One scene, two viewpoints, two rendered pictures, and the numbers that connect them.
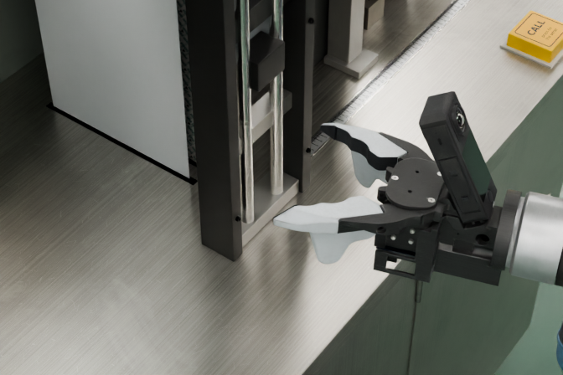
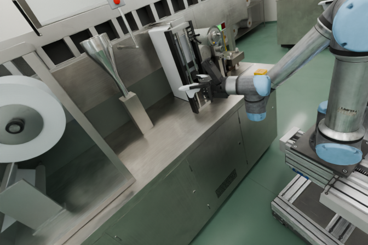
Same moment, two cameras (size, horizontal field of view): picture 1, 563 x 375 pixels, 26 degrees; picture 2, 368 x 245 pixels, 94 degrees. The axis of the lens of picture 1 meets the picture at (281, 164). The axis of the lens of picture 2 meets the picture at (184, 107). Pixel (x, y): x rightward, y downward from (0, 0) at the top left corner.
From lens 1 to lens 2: 0.53 m
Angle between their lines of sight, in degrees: 23
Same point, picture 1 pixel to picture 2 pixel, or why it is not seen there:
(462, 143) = (211, 66)
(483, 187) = (218, 76)
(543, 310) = (281, 134)
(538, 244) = (230, 84)
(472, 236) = (219, 87)
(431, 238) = (209, 88)
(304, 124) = not seen: hidden behind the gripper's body
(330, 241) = (190, 92)
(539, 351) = not seen: hidden behind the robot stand
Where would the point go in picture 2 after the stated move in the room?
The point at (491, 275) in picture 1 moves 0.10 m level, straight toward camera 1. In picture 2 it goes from (225, 96) to (217, 111)
